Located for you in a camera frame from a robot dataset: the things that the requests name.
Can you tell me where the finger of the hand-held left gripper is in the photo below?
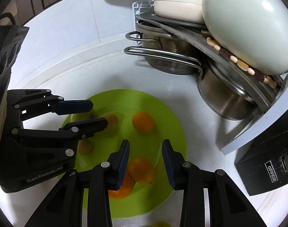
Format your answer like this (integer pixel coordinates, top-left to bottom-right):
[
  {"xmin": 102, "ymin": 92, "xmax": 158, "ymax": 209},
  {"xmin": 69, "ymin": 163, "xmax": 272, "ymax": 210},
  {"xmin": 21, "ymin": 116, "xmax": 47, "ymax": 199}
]
[
  {"xmin": 12, "ymin": 117, "xmax": 109, "ymax": 158},
  {"xmin": 7, "ymin": 89, "xmax": 94, "ymax": 123}
]

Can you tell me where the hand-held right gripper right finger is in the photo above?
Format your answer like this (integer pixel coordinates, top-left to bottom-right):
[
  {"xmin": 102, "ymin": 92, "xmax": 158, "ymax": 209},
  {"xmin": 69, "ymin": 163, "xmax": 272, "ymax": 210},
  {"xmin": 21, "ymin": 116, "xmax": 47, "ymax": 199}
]
[{"xmin": 162, "ymin": 139, "xmax": 268, "ymax": 227}]

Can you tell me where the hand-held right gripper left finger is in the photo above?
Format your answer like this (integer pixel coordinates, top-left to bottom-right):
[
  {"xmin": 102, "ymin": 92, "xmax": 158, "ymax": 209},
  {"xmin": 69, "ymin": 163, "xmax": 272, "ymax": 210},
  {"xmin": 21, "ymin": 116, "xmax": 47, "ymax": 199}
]
[{"xmin": 28, "ymin": 139, "xmax": 131, "ymax": 227}]

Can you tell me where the mandarin orange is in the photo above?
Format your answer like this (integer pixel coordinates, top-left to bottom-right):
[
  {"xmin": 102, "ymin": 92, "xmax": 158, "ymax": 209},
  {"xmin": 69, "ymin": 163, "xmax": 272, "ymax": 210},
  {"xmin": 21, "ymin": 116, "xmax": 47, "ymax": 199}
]
[
  {"xmin": 128, "ymin": 157, "xmax": 156, "ymax": 184},
  {"xmin": 132, "ymin": 111, "xmax": 157, "ymax": 134},
  {"xmin": 108, "ymin": 173, "xmax": 135, "ymax": 199},
  {"xmin": 103, "ymin": 113, "xmax": 119, "ymax": 132}
]

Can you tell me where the brown longan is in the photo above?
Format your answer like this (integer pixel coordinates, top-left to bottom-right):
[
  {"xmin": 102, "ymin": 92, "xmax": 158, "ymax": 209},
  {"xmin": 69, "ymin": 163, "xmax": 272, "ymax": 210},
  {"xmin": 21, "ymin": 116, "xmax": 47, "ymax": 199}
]
[{"xmin": 77, "ymin": 138, "xmax": 95, "ymax": 156}]

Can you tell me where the green plate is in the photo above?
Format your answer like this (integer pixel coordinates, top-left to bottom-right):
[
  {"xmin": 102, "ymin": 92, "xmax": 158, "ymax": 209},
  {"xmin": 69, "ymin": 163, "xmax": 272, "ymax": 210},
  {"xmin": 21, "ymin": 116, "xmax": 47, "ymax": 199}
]
[{"xmin": 60, "ymin": 89, "xmax": 187, "ymax": 219}]

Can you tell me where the small steel pot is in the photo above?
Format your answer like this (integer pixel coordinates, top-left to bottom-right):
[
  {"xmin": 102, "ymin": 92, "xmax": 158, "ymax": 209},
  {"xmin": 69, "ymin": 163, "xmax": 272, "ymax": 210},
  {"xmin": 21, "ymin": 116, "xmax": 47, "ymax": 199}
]
[{"xmin": 198, "ymin": 60, "xmax": 257, "ymax": 120}]

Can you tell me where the grey and white pot rack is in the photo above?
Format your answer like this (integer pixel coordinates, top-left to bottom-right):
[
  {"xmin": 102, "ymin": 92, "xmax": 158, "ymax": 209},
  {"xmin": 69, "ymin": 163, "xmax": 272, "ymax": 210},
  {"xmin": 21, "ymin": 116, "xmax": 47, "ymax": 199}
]
[{"xmin": 132, "ymin": 1, "xmax": 288, "ymax": 156}]

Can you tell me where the black knife block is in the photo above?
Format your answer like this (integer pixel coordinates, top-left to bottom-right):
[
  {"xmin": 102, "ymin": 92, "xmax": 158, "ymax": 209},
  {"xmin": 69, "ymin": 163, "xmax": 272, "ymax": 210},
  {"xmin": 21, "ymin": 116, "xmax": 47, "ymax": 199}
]
[{"xmin": 234, "ymin": 130, "xmax": 288, "ymax": 197}]

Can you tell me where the wide steel pot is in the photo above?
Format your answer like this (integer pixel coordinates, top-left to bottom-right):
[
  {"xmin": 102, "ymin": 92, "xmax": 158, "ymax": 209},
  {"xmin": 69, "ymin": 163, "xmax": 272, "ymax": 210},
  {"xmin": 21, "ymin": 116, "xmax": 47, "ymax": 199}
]
[{"xmin": 124, "ymin": 22, "xmax": 203, "ymax": 75}]

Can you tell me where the beaded trivet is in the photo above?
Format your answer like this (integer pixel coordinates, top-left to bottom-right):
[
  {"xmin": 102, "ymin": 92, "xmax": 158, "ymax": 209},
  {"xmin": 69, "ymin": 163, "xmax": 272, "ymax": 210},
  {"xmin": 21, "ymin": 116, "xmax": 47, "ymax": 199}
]
[{"xmin": 201, "ymin": 30, "xmax": 278, "ymax": 88}]

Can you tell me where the pale green ceramic pot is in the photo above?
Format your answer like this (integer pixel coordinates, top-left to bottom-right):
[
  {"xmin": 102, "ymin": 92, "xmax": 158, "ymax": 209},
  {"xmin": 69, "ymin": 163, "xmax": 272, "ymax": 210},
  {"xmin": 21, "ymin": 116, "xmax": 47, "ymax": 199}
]
[{"xmin": 202, "ymin": 0, "xmax": 288, "ymax": 75}]

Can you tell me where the white pan with cream handle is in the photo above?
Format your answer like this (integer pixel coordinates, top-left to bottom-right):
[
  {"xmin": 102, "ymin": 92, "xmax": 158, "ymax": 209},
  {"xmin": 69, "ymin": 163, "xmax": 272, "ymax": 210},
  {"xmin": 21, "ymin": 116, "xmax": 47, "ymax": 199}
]
[{"xmin": 100, "ymin": 0, "xmax": 206, "ymax": 24}]

